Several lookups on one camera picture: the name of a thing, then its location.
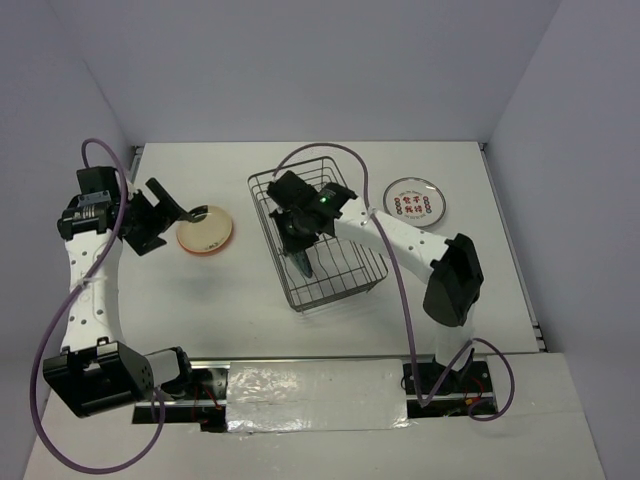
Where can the orange plate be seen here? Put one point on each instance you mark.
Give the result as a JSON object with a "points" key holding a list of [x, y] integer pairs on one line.
{"points": [[207, 252]]}

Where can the metal wire dish rack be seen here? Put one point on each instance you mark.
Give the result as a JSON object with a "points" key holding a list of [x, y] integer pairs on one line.
{"points": [[339, 268]]}

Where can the green rimmed white plate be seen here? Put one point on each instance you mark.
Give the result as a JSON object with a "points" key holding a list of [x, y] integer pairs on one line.
{"points": [[302, 263]]}

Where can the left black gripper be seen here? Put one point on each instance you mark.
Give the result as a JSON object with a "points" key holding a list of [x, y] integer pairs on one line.
{"points": [[147, 241]]}

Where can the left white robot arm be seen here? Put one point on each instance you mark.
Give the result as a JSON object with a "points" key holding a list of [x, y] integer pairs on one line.
{"points": [[95, 370]]}

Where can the silver foil covered panel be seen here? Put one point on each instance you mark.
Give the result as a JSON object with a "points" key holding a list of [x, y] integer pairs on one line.
{"points": [[312, 396]]}

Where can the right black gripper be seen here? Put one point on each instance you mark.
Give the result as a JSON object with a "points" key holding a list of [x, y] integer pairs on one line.
{"points": [[291, 244]]}

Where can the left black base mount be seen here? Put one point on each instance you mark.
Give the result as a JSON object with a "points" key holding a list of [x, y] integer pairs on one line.
{"points": [[202, 403]]}

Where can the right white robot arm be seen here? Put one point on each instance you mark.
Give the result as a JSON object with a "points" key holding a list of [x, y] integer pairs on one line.
{"points": [[449, 268]]}

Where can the cream plate with dark edge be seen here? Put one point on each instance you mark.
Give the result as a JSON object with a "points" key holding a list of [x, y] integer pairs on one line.
{"points": [[214, 229]]}

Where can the white plate with pink pattern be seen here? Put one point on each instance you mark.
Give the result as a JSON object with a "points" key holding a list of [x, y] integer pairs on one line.
{"points": [[415, 201]]}

